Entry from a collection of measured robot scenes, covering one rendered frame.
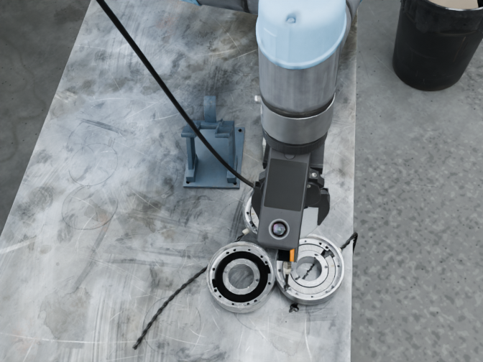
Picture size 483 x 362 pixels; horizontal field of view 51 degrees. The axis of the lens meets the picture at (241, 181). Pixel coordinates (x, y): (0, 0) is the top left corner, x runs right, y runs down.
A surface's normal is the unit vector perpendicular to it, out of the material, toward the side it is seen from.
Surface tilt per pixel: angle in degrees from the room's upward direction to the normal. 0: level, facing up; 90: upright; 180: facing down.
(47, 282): 0
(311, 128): 83
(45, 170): 0
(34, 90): 0
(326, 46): 82
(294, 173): 22
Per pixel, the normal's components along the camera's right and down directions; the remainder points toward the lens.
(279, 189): -0.10, -0.12
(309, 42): 0.10, 0.76
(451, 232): -0.08, -0.49
